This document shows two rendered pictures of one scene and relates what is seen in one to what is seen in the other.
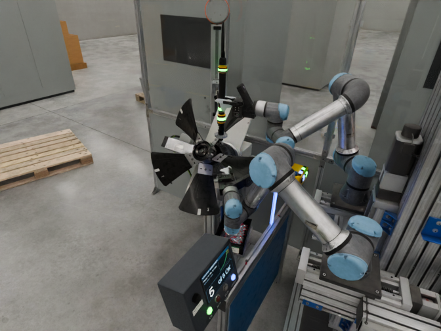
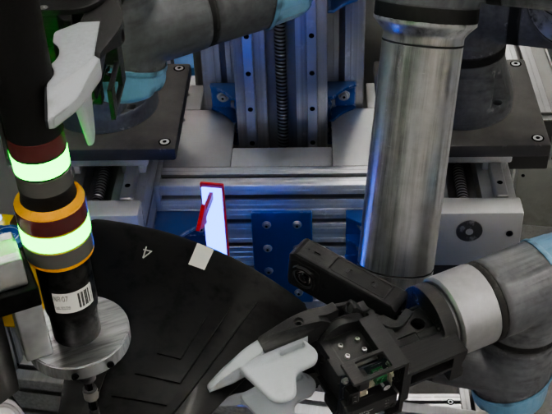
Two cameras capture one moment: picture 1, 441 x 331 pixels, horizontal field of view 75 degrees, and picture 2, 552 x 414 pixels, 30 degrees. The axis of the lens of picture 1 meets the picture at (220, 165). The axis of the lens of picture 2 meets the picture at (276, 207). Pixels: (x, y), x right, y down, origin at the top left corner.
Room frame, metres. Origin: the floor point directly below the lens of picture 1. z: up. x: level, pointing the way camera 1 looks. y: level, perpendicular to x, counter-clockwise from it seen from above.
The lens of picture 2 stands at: (1.45, 0.52, 1.82)
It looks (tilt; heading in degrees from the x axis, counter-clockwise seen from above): 38 degrees down; 251
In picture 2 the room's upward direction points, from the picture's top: 2 degrees counter-clockwise
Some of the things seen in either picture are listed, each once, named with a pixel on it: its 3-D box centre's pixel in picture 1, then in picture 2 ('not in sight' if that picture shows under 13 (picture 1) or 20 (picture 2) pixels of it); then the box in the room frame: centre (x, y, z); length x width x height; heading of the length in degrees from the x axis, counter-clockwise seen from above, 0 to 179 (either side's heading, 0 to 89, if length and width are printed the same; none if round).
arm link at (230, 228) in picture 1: (234, 219); (496, 356); (1.03, -0.07, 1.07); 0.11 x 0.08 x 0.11; 143
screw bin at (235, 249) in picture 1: (233, 233); not in sight; (1.17, -0.08, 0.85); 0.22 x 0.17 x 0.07; 164
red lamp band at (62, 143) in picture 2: not in sight; (36, 138); (1.42, 0.00, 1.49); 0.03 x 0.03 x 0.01
